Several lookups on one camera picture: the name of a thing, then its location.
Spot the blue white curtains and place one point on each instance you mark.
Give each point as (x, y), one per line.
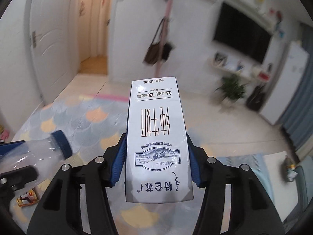
(302, 102)

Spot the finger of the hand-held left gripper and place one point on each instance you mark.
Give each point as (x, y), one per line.
(9, 145)
(19, 175)

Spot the white milk carton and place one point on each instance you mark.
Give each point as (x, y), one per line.
(156, 139)

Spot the brown tote bag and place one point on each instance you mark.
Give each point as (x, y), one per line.
(152, 52)

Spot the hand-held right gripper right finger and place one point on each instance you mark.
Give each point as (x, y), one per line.
(193, 162)

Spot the red white wall box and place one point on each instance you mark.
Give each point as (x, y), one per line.
(262, 74)

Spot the clear plastic bottle blue cap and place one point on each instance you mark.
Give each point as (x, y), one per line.
(41, 151)

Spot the white curved wall shelf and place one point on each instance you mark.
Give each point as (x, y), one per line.
(251, 12)

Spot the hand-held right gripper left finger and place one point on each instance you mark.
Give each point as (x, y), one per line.
(118, 162)

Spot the white standing air conditioner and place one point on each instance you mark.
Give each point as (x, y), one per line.
(283, 85)

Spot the blue grey sofa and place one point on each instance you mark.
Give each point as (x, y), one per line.
(305, 188)

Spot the blue patterned rug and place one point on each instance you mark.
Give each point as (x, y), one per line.
(244, 164)

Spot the black wall television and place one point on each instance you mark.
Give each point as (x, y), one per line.
(240, 33)

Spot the dark bowl with items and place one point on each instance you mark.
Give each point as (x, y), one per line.
(290, 169)

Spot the white coffee table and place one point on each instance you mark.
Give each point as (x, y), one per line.
(273, 188)

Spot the framed butterfly picture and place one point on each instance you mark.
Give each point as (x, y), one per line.
(219, 59)

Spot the red wall cube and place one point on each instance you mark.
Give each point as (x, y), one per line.
(273, 12)

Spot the pink coat rack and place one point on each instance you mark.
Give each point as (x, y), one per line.
(166, 12)

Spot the white room door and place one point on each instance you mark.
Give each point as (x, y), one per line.
(56, 36)

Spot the orange snack packet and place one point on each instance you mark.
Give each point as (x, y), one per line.
(27, 197)

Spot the pink packet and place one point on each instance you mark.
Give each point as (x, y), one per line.
(3, 135)

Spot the potted green plant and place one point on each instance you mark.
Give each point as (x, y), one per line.
(231, 88)

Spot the white low wall shelf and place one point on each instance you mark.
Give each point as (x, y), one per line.
(229, 71)

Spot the black acoustic guitar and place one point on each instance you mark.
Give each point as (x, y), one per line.
(256, 98)

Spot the black shoulder bag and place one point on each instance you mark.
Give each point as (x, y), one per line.
(167, 50)

